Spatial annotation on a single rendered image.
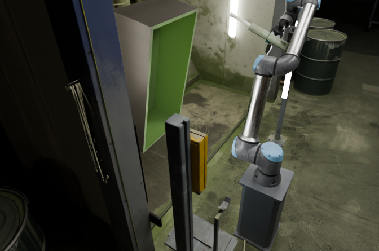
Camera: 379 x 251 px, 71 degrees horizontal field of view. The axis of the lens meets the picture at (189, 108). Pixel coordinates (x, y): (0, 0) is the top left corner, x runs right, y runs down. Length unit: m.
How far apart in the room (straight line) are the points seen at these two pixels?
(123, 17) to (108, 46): 0.76
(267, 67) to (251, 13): 2.10
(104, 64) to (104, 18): 0.18
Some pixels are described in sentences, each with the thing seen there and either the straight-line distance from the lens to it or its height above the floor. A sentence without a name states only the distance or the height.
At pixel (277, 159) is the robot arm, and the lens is 1.87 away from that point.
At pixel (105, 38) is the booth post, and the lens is 1.18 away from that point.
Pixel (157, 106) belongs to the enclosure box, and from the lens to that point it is 2.98.
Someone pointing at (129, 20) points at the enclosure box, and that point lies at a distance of 1.90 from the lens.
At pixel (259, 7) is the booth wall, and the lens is 3.78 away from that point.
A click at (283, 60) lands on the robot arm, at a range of 1.79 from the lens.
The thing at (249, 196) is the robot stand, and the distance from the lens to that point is 2.07.
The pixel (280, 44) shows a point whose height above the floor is 1.46.
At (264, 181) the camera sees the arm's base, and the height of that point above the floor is 0.68.
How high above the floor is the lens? 2.12
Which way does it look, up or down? 33 degrees down
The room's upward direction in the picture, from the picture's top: 2 degrees counter-clockwise
